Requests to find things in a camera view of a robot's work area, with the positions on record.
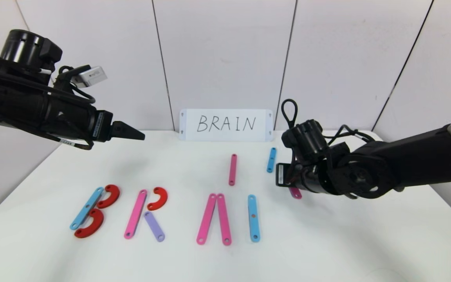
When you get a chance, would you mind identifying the small red arc piece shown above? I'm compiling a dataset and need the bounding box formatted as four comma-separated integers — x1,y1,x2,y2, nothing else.
147,187,168,211

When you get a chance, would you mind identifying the long pink bar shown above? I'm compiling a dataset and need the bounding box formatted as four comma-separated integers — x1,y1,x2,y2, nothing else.
124,190,148,239
216,193,232,246
228,154,238,186
196,193,217,245

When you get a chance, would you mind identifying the large red arc piece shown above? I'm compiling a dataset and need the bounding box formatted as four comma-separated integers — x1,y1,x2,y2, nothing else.
74,208,105,239
96,184,120,209

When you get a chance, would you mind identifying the white sign reading BRAIN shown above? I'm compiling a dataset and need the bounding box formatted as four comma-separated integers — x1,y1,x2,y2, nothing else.
179,109,274,142

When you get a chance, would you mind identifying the short purple bar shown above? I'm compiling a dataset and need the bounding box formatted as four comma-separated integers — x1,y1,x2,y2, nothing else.
144,211,166,242

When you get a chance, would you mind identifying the short blue bar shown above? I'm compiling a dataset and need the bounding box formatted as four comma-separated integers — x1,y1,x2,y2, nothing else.
267,147,277,173

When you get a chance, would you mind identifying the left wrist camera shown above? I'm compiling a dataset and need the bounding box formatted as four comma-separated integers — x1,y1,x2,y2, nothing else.
71,66,108,88

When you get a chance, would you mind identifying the long blue bar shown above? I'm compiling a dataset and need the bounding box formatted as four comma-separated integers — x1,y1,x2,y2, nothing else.
247,194,260,242
70,187,105,230

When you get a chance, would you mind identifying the black right arm cable loop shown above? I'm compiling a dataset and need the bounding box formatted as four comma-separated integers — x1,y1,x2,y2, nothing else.
281,99,299,130

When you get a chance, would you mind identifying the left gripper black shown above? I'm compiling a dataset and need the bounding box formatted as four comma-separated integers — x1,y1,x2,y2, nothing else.
43,94,146,143

